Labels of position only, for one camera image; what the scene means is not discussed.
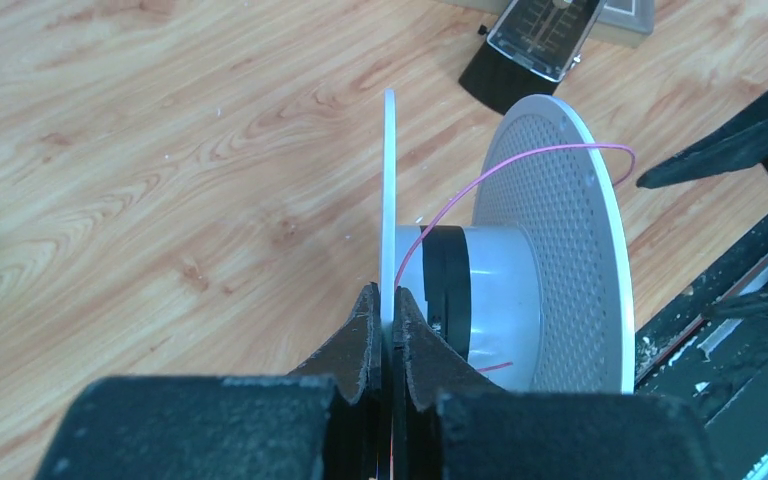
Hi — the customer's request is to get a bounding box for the black metronome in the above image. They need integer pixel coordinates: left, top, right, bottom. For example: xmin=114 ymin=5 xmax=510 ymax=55
xmin=458 ymin=0 xmax=605 ymax=114

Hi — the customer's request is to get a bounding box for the grey cable spool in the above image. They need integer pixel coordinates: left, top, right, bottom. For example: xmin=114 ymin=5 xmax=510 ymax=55
xmin=379 ymin=91 xmax=635 ymax=394

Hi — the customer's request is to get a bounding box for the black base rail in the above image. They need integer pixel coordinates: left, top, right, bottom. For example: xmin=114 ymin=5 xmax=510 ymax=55
xmin=635 ymin=214 xmax=768 ymax=479

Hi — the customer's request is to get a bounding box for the thin pink cable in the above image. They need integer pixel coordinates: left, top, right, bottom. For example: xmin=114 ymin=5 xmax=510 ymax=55
xmin=393 ymin=142 xmax=638 ymax=374

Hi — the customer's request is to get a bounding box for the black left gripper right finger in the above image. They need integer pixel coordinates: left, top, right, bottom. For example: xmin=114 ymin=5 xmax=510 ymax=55
xmin=391 ymin=287 xmax=510 ymax=479

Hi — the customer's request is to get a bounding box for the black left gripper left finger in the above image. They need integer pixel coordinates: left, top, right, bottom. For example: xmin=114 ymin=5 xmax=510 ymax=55
xmin=289 ymin=283 xmax=381 ymax=479

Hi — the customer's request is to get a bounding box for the wooden chessboard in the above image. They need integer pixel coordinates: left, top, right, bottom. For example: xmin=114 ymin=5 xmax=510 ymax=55
xmin=440 ymin=0 xmax=656 ymax=48

